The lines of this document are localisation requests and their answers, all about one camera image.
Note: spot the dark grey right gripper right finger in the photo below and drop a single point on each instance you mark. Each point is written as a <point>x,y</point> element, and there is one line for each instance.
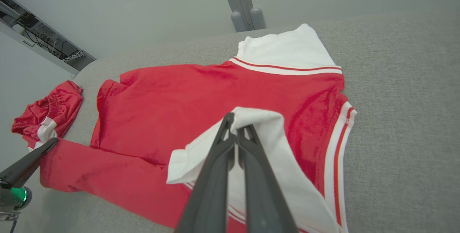
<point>262,197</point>

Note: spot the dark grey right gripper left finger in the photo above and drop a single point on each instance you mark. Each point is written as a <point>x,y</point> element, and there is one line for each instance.
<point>212,190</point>

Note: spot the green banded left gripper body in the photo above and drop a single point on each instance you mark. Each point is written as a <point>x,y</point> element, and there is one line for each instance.
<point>12,197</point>

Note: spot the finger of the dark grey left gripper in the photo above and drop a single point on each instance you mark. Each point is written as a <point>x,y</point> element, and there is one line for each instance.
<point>25,166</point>

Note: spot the red shorts with white trim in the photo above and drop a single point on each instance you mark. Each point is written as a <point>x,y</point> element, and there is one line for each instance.
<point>61,103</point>

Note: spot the red white striped jersey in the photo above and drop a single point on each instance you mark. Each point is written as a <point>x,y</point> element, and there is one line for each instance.
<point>215,93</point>

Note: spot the grey metal frame post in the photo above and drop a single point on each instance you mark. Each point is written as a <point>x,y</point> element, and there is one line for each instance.
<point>244,7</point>

